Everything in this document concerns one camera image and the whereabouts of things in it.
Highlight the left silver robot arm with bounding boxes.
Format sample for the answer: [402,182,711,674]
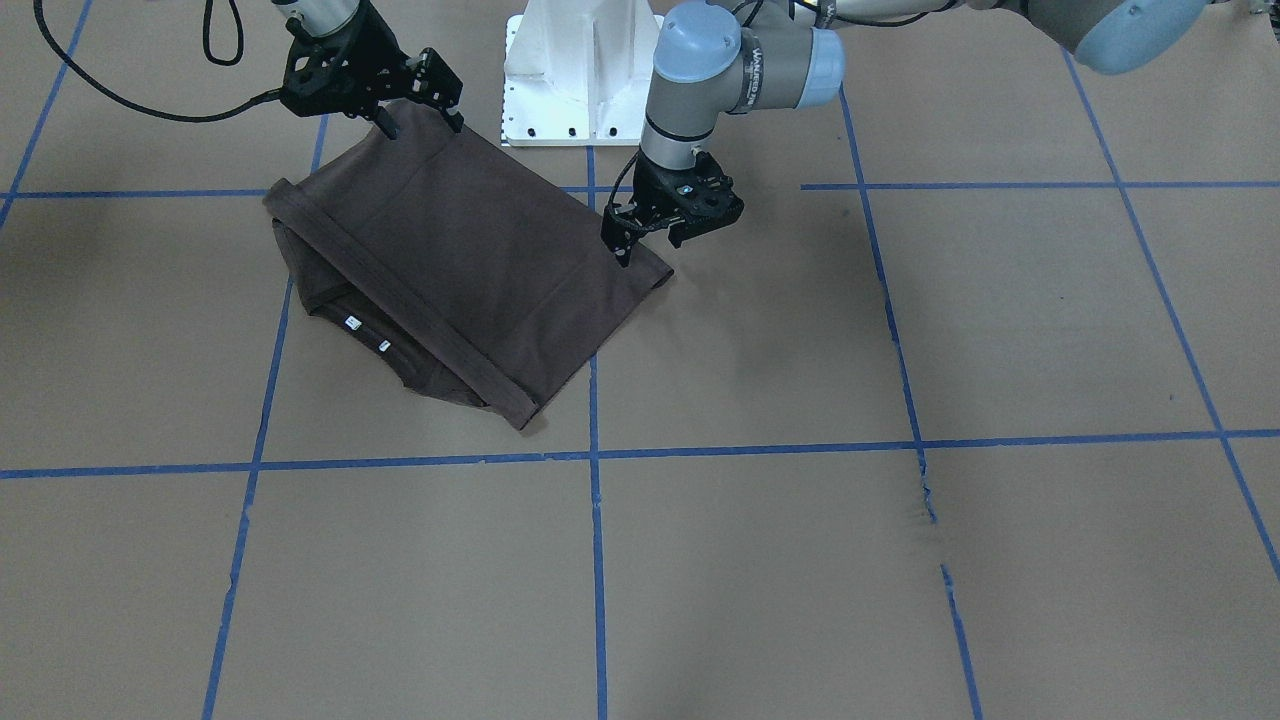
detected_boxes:
[600,1,1206,266]

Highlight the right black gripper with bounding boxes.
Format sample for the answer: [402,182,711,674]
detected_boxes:
[291,5,465,140]

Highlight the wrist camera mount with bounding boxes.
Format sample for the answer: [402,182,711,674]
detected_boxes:
[671,156,745,231]
[279,40,379,117]

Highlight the white pedestal column base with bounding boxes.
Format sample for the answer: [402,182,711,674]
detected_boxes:
[500,1,664,147]

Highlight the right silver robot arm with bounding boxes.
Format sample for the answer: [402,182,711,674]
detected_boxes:
[274,1,465,138]

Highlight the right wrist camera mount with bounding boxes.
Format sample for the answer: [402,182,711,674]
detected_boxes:
[279,40,379,117]

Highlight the brown t-shirt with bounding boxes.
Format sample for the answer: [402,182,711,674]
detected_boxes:
[262,101,673,430]

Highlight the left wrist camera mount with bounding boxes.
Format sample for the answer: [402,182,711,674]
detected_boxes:
[671,156,745,231]

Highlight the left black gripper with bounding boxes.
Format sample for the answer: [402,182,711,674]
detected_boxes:
[600,152,736,268]

